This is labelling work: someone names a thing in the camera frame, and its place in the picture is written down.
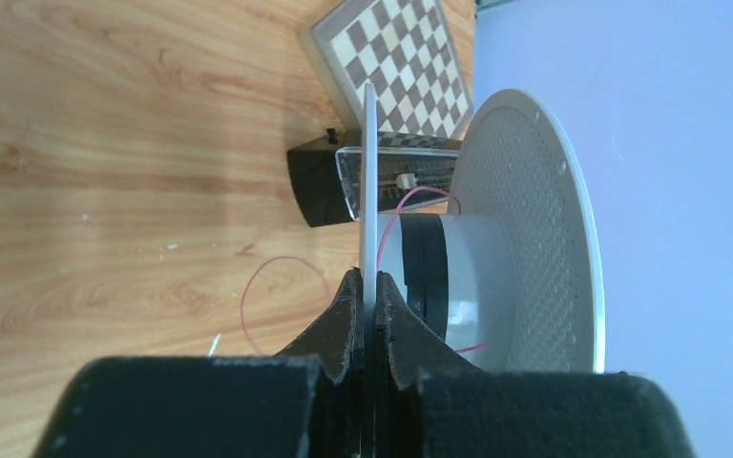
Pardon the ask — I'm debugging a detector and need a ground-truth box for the wooden chessboard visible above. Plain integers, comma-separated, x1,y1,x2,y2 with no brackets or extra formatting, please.
299,0,473,138

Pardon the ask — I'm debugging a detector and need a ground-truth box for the grey cable spool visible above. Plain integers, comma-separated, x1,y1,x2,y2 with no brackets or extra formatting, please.
359,88,606,373

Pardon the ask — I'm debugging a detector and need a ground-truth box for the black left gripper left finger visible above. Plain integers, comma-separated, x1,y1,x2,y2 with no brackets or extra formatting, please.
277,268,364,457

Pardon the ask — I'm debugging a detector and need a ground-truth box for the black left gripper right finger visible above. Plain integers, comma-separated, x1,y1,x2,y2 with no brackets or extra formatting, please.
374,272,481,457

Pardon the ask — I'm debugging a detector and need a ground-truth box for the thin pink cable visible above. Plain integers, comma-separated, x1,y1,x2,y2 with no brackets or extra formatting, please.
240,185,491,357

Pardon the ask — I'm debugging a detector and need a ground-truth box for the black metronome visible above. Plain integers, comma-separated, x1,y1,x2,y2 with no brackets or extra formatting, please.
286,128,462,227

